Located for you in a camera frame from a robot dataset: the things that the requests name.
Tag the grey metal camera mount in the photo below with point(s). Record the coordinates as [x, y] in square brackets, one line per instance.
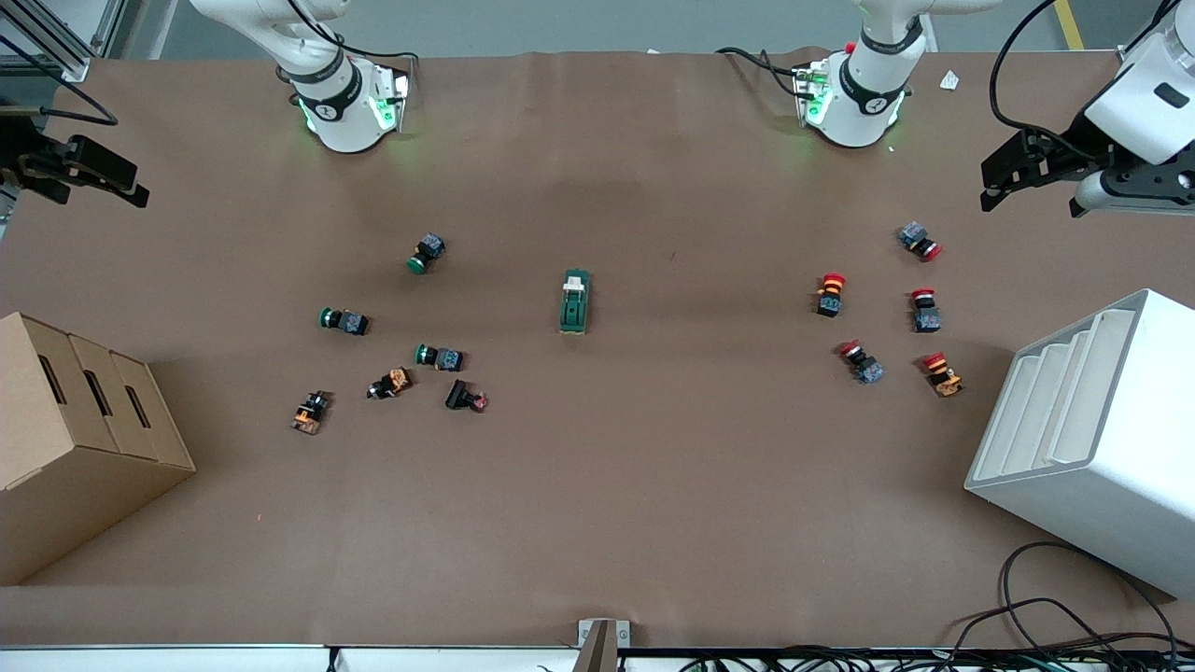
[602, 649]

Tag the brown cardboard stepped box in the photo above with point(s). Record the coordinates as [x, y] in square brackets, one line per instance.
[56, 504]

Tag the green mushroom push button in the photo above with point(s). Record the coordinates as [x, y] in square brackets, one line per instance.
[448, 358]
[353, 323]
[430, 247]

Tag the white stepped storage bin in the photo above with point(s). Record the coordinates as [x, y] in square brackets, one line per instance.
[1102, 504]

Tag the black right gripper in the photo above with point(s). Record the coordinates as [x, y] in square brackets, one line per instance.
[21, 151]

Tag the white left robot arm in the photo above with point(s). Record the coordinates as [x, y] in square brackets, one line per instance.
[868, 93]

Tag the aluminium frame profile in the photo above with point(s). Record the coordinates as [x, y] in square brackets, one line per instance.
[70, 63]

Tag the black orange selector switch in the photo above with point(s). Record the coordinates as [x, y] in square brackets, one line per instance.
[308, 415]
[397, 380]

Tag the white paper scrap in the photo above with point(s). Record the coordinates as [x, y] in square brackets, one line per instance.
[949, 80]

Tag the red emergency stop button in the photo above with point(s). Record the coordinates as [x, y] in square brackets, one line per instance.
[945, 378]
[926, 319]
[830, 300]
[913, 234]
[868, 370]

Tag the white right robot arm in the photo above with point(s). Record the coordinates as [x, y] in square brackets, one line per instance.
[336, 103]

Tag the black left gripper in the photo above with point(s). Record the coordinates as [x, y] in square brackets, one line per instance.
[1062, 155]

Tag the white table edge rail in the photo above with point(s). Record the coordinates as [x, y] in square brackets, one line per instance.
[187, 659]

